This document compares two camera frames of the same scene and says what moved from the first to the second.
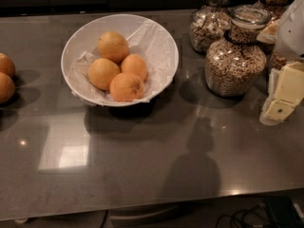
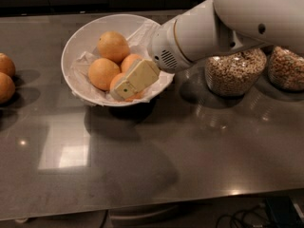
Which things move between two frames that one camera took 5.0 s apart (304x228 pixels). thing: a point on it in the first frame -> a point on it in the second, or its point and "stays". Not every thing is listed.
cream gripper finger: (285, 91) -> (164, 50)
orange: (101, 72) stays
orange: (8, 88) stays
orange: (112, 46) stays
